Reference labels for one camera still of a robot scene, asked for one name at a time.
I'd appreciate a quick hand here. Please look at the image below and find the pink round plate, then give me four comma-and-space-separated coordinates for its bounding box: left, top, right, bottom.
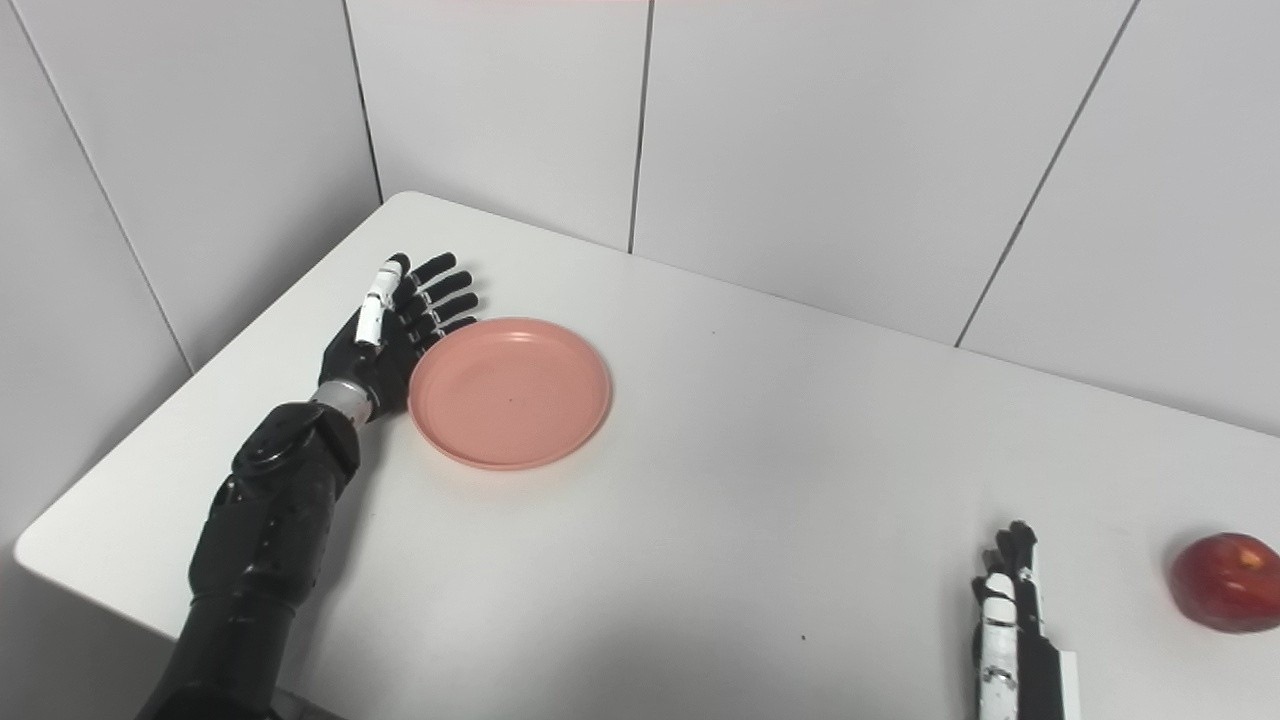
407, 317, 613, 472

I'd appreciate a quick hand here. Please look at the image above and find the red apple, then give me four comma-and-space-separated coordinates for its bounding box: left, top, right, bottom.
1171, 533, 1280, 634

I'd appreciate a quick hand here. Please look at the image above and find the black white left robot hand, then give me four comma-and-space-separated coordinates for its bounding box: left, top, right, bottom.
318, 253, 480, 421

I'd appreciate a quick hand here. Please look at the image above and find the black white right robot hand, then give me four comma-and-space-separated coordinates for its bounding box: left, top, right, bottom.
972, 520, 1081, 720

